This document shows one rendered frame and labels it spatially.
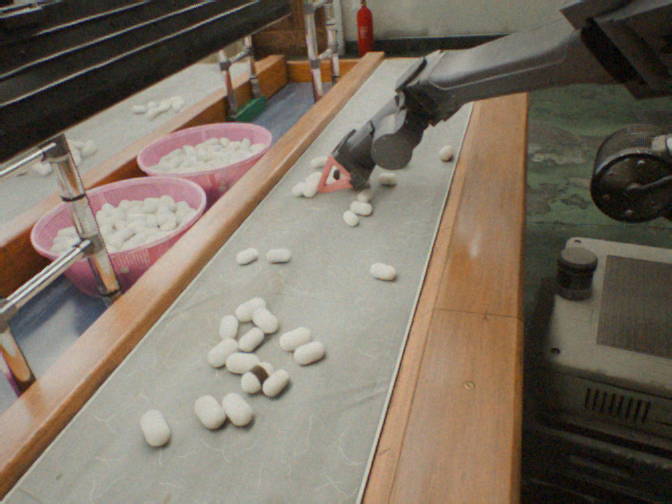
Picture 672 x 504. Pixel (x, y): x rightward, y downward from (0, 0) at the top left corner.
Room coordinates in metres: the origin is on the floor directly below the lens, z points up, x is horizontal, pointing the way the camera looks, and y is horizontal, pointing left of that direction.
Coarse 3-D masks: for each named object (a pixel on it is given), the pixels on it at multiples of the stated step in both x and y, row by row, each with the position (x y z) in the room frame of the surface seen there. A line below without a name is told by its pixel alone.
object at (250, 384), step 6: (264, 366) 0.41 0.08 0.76; (270, 366) 0.42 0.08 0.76; (270, 372) 0.41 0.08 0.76; (246, 378) 0.40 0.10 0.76; (252, 378) 0.40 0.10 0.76; (246, 384) 0.40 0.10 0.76; (252, 384) 0.39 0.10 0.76; (258, 384) 0.40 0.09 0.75; (246, 390) 0.39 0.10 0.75; (252, 390) 0.39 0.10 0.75; (258, 390) 0.40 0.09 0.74
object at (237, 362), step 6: (234, 354) 0.44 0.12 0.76; (240, 354) 0.44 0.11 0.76; (246, 354) 0.43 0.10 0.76; (252, 354) 0.44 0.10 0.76; (228, 360) 0.43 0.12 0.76; (234, 360) 0.43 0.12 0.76; (240, 360) 0.43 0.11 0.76; (246, 360) 0.43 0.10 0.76; (252, 360) 0.43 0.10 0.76; (258, 360) 0.43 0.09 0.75; (228, 366) 0.43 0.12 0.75; (234, 366) 0.42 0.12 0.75; (240, 366) 0.42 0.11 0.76; (246, 366) 0.42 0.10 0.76; (252, 366) 0.42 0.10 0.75; (234, 372) 0.43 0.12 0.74; (240, 372) 0.42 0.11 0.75
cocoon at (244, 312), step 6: (252, 300) 0.53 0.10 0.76; (258, 300) 0.53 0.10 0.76; (240, 306) 0.52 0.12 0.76; (246, 306) 0.52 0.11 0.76; (252, 306) 0.52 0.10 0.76; (258, 306) 0.52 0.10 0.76; (264, 306) 0.52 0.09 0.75; (240, 312) 0.51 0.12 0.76; (246, 312) 0.51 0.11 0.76; (252, 312) 0.51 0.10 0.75; (240, 318) 0.51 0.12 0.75; (246, 318) 0.51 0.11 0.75; (252, 318) 0.51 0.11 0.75
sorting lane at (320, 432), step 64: (384, 64) 1.67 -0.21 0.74; (448, 128) 1.08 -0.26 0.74; (320, 192) 0.84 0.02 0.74; (384, 192) 0.82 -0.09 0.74; (448, 192) 0.80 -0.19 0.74; (320, 256) 0.64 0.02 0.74; (384, 256) 0.62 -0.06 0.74; (192, 320) 0.53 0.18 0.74; (320, 320) 0.50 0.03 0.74; (384, 320) 0.49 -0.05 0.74; (128, 384) 0.43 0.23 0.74; (192, 384) 0.42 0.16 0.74; (320, 384) 0.40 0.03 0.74; (384, 384) 0.39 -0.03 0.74; (64, 448) 0.35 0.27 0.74; (128, 448) 0.35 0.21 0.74; (192, 448) 0.34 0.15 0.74; (256, 448) 0.33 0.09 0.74; (320, 448) 0.32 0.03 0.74
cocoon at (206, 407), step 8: (200, 400) 0.38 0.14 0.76; (208, 400) 0.37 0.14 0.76; (200, 408) 0.37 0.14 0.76; (208, 408) 0.36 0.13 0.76; (216, 408) 0.36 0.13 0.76; (200, 416) 0.36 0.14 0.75; (208, 416) 0.36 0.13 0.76; (216, 416) 0.36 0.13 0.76; (224, 416) 0.36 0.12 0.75; (208, 424) 0.35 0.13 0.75; (216, 424) 0.35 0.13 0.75
